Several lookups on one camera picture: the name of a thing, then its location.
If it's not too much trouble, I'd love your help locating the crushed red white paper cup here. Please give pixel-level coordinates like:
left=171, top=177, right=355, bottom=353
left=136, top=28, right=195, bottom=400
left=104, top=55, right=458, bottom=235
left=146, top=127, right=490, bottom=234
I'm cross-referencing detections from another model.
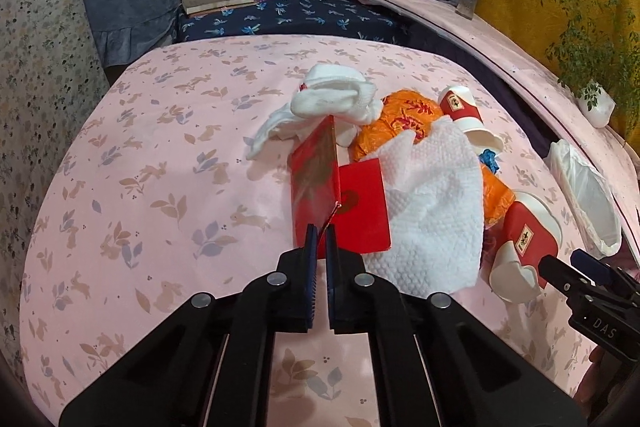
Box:
left=488, top=191, right=563, bottom=305

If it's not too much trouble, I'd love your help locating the red card box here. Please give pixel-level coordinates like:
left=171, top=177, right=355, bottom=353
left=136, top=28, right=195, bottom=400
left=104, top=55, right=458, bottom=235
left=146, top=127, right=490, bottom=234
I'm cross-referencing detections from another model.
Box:
left=290, top=116, right=392, bottom=255

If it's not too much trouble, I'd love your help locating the white embossed paper towel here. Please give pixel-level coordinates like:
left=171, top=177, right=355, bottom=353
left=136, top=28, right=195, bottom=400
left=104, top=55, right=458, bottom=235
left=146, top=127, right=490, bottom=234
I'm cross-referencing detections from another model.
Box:
left=363, top=116, right=484, bottom=297

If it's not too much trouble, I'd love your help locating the pale pink dotted cloth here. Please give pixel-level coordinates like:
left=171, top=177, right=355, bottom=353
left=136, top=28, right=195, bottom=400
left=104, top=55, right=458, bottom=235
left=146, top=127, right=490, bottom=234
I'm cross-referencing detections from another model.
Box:
left=366, top=0, right=639, bottom=242

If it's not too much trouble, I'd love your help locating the pink rabbit print tablecloth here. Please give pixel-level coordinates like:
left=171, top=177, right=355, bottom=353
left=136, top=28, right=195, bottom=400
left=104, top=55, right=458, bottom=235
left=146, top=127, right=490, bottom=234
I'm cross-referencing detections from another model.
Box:
left=20, top=36, right=582, bottom=421

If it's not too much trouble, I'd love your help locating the orange snack wrapper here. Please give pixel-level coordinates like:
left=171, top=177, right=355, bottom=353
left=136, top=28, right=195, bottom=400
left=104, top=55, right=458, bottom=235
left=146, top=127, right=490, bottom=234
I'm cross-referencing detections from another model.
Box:
left=349, top=90, right=515, bottom=228

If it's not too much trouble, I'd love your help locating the crumpled white tissue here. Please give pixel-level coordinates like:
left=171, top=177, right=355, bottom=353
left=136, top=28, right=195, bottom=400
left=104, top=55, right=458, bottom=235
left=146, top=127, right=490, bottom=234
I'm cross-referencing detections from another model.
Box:
left=247, top=64, right=384, bottom=160

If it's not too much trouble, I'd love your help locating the white pot green plant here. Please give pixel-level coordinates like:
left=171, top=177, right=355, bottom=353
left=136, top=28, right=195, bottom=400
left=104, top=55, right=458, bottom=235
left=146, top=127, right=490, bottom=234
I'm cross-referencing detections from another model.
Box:
left=539, top=0, right=639, bottom=139

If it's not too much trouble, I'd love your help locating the navy dragonfly print cloth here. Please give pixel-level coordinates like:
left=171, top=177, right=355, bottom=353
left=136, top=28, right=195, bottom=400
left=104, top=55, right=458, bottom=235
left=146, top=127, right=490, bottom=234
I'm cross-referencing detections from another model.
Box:
left=174, top=0, right=402, bottom=46

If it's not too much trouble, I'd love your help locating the speckled floral cloth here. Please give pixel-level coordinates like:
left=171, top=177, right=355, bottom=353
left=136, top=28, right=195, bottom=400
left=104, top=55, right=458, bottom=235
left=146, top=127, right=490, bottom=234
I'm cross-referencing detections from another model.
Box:
left=1, top=0, right=108, bottom=383

